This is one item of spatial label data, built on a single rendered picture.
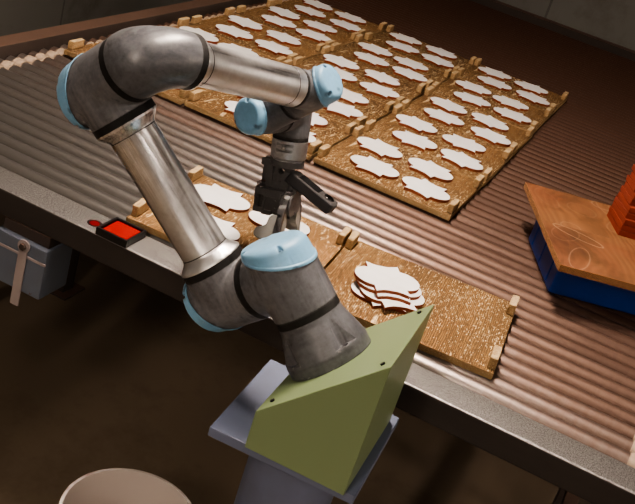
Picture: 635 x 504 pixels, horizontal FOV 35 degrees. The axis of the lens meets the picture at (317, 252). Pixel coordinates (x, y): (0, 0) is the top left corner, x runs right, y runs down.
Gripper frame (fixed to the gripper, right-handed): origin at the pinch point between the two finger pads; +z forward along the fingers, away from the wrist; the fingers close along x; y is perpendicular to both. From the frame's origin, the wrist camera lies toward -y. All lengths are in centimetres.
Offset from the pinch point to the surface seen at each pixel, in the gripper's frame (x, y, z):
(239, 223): -8.9, 14.2, -1.6
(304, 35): -177, 60, -31
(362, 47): -193, 41, -29
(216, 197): -14.8, 22.8, -4.8
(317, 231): -21.1, -0.5, -0.3
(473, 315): -12.7, -40.3, 8.1
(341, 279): -3.5, -12.4, 4.0
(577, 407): 3, -65, 17
